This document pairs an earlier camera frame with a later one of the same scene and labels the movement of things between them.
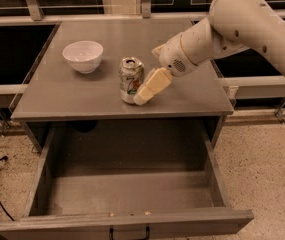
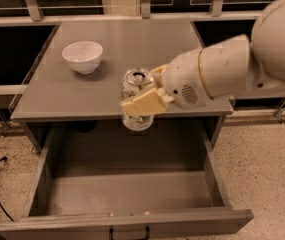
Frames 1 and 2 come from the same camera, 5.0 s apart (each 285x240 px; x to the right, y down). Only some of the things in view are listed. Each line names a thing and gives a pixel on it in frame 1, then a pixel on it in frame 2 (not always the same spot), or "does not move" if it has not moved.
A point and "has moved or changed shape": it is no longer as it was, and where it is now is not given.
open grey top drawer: [165, 178] does not move
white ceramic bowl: [84, 56] does not move
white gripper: [172, 56] → [183, 78]
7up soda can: [131, 75] has moved or changed shape
